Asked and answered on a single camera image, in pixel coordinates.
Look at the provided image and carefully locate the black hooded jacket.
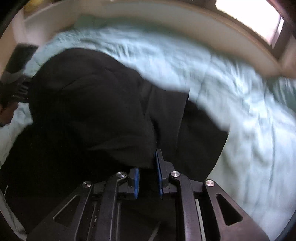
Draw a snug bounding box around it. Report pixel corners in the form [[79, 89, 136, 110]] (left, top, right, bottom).
[[1, 48, 228, 233]]

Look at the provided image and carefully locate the person's left hand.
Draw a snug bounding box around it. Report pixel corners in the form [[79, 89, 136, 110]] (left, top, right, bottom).
[[0, 101, 19, 128]]

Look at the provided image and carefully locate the light green quilted comforter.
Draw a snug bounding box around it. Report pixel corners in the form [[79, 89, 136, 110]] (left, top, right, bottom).
[[1, 16, 295, 240]]

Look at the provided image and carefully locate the cream curved headboard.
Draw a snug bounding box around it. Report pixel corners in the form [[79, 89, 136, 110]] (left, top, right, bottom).
[[25, 1, 282, 76]]

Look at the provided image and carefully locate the dark-framed window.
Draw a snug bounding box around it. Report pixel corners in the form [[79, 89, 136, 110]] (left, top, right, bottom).
[[215, 0, 285, 48]]

